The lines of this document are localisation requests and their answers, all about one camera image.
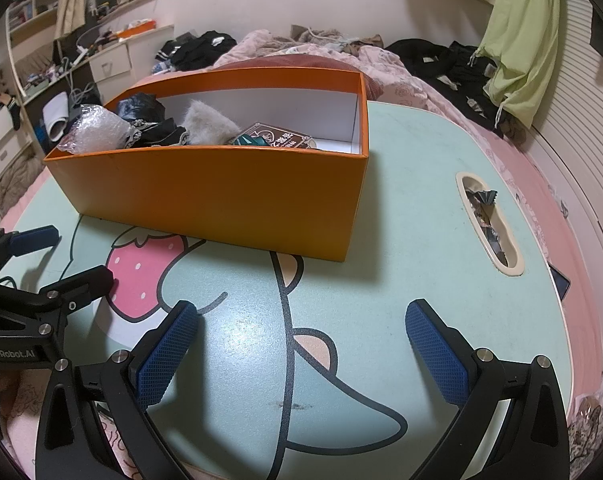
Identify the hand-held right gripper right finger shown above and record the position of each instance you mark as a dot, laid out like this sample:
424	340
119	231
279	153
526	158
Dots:
439	355

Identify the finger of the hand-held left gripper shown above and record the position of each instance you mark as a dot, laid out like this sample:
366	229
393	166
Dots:
31	239
81	284

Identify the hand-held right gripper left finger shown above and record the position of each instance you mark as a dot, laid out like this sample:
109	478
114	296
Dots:
166	350

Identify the clear bubble wrap bundle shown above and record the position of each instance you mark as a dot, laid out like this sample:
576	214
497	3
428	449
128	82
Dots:
89	127

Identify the orange cardboard box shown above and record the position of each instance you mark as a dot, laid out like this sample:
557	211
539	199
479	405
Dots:
206	195

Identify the black patterned pouch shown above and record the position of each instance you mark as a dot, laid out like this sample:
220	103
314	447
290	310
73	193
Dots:
161	132

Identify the grey-brown fur pompom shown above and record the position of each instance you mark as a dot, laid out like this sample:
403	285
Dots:
206	122

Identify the brown card box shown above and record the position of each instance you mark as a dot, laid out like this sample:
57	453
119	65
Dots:
276	139

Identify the green cartoon-print desktop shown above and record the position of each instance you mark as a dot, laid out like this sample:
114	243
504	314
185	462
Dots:
331	310

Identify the dark flat device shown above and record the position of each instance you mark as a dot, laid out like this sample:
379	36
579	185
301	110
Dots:
561	282

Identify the dark crumpled scraps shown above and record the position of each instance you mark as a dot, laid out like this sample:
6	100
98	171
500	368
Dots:
484	210

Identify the white drawer cabinet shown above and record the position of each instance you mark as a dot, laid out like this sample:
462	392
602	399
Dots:
111	62

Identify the white shelf unit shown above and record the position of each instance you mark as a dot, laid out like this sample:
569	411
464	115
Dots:
21	15

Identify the orange and white box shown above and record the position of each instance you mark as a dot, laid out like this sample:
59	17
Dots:
136	27

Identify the black white-striped clothes pile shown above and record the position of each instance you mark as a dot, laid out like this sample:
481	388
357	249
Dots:
196	50

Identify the white louvred panel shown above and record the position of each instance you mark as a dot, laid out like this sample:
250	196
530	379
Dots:
581	110

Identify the light green hanging garment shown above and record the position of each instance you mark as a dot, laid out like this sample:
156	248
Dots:
521	35

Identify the beige knitted garment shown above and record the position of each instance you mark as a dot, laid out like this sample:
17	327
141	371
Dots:
321	35

